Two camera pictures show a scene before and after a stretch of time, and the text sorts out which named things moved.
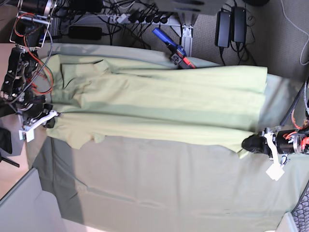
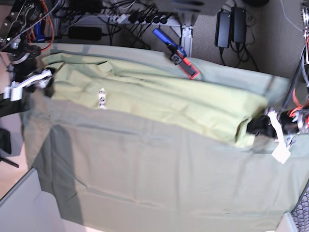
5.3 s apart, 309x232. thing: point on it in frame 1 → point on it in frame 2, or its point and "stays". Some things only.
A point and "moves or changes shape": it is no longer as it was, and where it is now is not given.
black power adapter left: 223,29 stays
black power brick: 85,33 stays
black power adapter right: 239,24 stays
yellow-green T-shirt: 220,108 moves or changes shape
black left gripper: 257,143 → 261,124
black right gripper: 47,108 → 49,90
